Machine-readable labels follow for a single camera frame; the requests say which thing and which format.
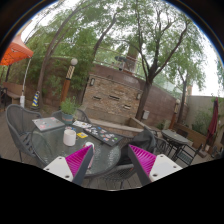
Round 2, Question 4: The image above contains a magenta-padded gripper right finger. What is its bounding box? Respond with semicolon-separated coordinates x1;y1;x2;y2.
127;144;184;187

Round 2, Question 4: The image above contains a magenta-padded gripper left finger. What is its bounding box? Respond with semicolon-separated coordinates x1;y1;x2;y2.
43;144;95;186

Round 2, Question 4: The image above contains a black backpack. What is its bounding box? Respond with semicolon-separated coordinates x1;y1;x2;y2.
119;128;157;166

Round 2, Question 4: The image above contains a grey mesh patio chair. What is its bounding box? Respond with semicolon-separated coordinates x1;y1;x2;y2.
95;162;142;190
51;108;92;125
4;103;43;163
143;125;170;156

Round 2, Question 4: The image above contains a white cup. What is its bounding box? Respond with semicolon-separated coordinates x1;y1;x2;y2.
62;128;77;147

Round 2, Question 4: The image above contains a black laptop with stickers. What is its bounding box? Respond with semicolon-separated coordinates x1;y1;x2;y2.
83;125;124;147

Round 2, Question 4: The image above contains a white sticker sheet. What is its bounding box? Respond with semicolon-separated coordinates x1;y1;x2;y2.
72;120;93;130

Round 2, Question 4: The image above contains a round grey side table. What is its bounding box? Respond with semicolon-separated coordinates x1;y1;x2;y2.
161;129;190;158

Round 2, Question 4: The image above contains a black slatted chair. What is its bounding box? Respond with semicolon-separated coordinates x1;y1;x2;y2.
173;143;203;167

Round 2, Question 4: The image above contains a silver laptop with stickers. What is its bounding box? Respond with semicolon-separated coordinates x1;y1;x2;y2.
32;116;66;132

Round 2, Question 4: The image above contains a potted green plant blue pot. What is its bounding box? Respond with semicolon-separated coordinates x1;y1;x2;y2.
59;96;80;124

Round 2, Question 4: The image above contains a dark forked tree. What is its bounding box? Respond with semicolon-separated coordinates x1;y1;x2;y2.
109;0;201;122

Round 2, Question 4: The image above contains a blue yellow striped bollard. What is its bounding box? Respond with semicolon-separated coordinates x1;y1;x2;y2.
31;90;41;110

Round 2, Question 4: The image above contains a leaning grey tree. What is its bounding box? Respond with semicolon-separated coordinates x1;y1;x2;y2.
34;0;111;101

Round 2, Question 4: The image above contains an orange patio umbrella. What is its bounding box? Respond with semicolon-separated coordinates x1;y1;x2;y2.
0;33;35;108

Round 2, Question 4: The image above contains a white wall box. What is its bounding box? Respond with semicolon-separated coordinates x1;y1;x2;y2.
142;109;151;121

